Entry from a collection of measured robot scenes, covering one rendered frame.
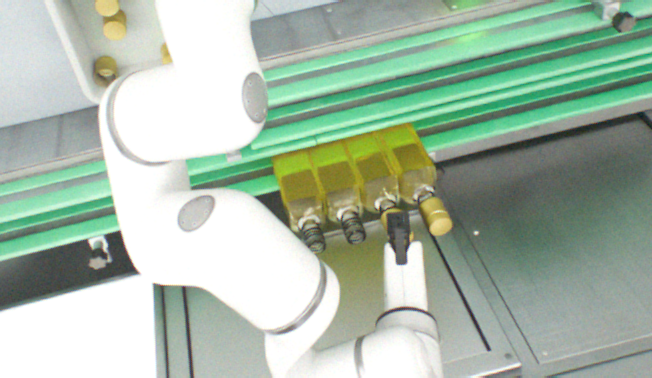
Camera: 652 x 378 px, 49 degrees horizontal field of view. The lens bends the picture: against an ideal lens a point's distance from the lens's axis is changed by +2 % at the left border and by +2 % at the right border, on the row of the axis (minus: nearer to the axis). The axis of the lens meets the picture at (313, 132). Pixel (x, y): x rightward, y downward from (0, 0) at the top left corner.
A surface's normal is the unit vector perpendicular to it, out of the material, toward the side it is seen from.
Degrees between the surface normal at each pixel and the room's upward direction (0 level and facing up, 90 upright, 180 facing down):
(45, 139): 90
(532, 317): 90
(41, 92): 0
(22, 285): 90
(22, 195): 90
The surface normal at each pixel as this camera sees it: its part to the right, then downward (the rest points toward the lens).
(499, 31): -0.13, -0.77
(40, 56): 0.22, 0.59
